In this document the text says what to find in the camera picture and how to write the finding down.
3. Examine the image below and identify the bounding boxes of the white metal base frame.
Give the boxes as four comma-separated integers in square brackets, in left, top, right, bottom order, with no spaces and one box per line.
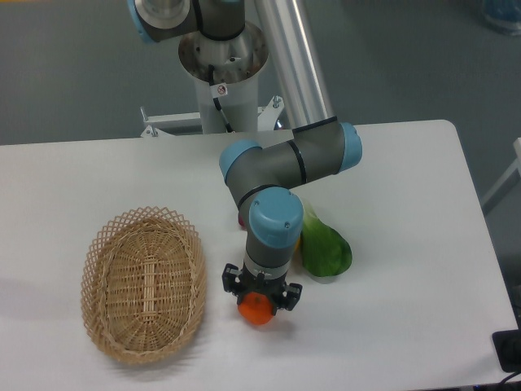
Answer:
[139,95,292,138]

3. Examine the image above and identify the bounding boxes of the orange toy fruit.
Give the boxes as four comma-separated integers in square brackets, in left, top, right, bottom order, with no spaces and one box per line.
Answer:
[238,292,274,326]

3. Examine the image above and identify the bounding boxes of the white frame at right edge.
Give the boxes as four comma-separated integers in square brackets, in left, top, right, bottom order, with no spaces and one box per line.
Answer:
[480,138,520,216]

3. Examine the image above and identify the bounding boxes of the black device at table edge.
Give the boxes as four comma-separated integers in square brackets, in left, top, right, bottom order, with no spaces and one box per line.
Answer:
[492,329,520,373]

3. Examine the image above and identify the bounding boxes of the black cable on pedestal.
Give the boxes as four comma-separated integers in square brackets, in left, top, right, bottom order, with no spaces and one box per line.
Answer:
[208,64,235,134]

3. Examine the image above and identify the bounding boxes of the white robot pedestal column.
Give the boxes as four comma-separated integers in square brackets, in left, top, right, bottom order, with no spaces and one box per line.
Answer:
[178,22,269,134]

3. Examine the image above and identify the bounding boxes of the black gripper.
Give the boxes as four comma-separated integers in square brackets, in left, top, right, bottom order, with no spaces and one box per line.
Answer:
[221,263,303,315]

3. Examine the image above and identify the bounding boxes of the green toy leafy vegetable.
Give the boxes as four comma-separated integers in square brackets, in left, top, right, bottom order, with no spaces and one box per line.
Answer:
[300,199,352,278]

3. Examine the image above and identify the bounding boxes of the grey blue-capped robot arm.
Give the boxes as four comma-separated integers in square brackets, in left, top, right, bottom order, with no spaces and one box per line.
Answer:
[128,1,362,317]

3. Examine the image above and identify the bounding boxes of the blue object top right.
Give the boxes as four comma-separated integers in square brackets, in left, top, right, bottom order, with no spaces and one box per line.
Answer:
[481,0,520,36]

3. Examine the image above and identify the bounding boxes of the woven wicker basket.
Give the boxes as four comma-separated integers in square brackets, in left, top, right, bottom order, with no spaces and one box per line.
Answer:
[81,206,207,365]

